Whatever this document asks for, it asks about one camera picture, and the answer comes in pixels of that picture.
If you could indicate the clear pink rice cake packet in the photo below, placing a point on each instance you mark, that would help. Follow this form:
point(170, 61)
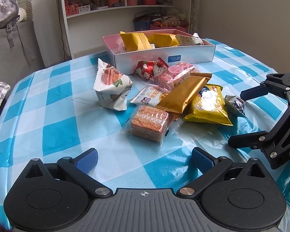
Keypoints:
point(172, 73)

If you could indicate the gold wafer packet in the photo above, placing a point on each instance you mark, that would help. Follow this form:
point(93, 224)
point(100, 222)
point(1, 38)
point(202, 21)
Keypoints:
point(185, 93)

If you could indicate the white green print nut packet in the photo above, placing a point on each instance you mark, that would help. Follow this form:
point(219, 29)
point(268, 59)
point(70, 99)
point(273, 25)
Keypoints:
point(189, 40)

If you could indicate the white label box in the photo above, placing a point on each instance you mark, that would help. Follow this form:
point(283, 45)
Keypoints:
point(84, 9)

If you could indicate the small blue-white candy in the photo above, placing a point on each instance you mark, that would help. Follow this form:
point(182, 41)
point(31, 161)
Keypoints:
point(236, 104)

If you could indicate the white shelf unit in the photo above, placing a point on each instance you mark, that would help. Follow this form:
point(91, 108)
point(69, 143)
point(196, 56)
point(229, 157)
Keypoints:
point(99, 33)

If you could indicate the silver backpack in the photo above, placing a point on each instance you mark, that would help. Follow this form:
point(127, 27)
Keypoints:
point(2, 12)

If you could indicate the white pecan print packet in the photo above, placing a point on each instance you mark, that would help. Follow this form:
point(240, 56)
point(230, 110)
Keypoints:
point(111, 87)

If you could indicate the clear orange cracker packet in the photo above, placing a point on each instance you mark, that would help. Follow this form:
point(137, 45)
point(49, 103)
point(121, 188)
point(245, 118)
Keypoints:
point(149, 123)

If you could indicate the pink cardboard box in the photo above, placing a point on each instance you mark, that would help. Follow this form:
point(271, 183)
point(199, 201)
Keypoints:
point(159, 56)

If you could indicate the pink perforated basket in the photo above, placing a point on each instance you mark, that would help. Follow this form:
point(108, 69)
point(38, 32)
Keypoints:
point(71, 10)

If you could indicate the small red basket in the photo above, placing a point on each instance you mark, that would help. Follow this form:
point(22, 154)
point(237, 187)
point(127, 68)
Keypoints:
point(149, 0)

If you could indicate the large pink-red basket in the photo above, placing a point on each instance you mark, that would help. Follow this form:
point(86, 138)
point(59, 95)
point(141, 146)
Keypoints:
point(181, 27)

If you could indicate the yellow snack packet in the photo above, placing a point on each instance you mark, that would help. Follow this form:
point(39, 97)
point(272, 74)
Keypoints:
point(135, 42)
point(163, 40)

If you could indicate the red candy packet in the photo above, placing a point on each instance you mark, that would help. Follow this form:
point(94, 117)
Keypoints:
point(147, 70)

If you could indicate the white orange-print snack packet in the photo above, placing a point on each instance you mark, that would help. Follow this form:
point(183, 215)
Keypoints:
point(149, 96)

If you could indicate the grey sofa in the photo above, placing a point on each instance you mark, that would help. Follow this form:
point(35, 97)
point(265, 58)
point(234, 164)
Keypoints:
point(14, 53)

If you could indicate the blue checked tablecloth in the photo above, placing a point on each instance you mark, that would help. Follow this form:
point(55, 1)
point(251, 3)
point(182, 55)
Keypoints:
point(62, 116)

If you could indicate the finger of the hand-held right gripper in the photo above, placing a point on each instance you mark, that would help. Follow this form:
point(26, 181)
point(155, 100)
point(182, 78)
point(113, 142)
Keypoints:
point(246, 141)
point(256, 90)

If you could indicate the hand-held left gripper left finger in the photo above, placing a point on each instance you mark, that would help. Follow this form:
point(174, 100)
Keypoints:
point(85, 162)

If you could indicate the orange cup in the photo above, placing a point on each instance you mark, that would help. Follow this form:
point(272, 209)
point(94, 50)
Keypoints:
point(113, 0)

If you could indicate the yellow chip bag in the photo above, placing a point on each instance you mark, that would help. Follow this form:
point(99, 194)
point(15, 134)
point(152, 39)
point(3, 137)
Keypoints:
point(209, 106)

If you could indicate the beige plush toy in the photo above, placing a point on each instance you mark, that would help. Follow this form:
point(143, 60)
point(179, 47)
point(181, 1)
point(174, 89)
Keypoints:
point(177, 14)

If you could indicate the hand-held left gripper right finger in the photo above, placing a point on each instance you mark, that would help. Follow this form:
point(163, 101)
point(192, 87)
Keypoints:
point(203, 160)

